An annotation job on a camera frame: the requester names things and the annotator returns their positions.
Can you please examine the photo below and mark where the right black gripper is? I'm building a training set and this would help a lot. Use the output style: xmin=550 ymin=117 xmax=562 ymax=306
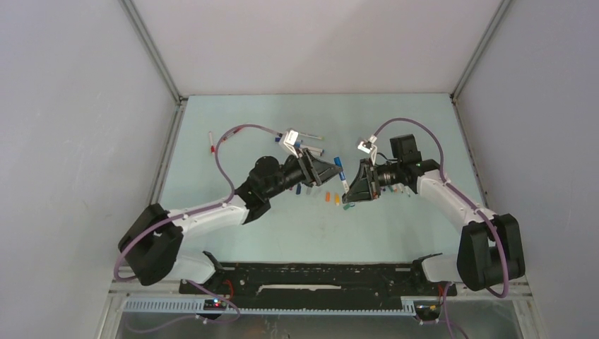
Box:
xmin=342 ymin=159 xmax=403 ymax=204

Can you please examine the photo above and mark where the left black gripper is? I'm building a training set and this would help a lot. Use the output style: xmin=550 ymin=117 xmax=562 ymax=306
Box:
xmin=264 ymin=148 xmax=342 ymax=200

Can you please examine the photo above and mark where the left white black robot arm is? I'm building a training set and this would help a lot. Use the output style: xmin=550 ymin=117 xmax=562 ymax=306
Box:
xmin=117 ymin=150 xmax=342 ymax=295

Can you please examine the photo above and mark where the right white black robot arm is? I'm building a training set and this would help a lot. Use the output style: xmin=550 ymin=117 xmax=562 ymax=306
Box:
xmin=343 ymin=134 xmax=526 ymax=295

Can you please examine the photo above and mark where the red orange thin pen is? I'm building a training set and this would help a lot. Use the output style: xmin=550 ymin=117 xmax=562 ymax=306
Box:
xmin=221 ymin=132 xmax=233 ymax=143

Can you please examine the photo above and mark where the blue marker beside brown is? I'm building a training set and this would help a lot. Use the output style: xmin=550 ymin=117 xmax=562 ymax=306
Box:
xmin=305 ymin=145 xmax=324 ymax=155

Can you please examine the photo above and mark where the light green marker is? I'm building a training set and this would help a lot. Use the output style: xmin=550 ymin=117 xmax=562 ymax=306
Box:
xmin=299 ymin=132 xmax=324 ymax=141

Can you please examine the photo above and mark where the red capped marker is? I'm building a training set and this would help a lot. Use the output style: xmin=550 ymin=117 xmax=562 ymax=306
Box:
xmin=208 ymin=131 xmax=215 ymax=155

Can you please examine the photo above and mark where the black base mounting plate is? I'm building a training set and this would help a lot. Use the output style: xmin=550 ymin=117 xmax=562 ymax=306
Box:
xmin=203 ymin=262 xmax=444 ymax=307

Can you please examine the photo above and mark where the right controller board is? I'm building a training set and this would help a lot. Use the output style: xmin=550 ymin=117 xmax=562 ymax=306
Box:
xmin=415 ymin=304 xmax=441 ymax=325

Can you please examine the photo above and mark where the controller board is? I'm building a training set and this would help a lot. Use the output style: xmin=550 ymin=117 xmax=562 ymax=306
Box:
xmin=202 ymin=299 xmax=227 ymax=311
xmin=415 ymin=304 xmax=441 ymax=325

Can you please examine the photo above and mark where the left controller board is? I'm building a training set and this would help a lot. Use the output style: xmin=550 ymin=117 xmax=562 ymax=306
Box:
xmin=202 ymin=299 xmax=227 ymax=311

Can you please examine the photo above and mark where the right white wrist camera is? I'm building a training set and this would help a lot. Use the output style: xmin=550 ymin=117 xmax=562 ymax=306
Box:
xmin=357 ymin=135 xmax=378 ymax=165

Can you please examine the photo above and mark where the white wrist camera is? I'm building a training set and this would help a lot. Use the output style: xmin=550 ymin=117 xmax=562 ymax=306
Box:
xmin=357 ymin=135 xmax=378 ymax=165
xmin=278 ymin=129 xmax=301 ymax=158

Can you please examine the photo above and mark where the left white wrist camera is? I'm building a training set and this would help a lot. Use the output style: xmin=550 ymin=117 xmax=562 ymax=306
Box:
xmin=278 ymin=129 xmax=301 ymax=158

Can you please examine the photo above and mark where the left aluminium frame rail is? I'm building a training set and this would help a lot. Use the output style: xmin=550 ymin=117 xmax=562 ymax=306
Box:
xmin=119 ymin=0 xmax=188 ymax=204

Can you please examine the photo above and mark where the aluminium frame rail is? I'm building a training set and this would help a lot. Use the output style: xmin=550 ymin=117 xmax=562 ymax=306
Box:
xmin=119 ymin=0 xmax=188 ymax=204
xmin=451 ymin=0 xmax=513 ymax=103

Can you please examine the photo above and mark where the right aluminium frame rail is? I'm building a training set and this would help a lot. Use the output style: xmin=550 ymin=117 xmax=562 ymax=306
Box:
xmin=451 ymin=0 xmax=513 ymax=103

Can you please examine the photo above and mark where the grey slotted cable duct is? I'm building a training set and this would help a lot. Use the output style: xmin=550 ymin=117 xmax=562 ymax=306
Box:
xmin=123 ymin=297 xmax=415 ymax=316

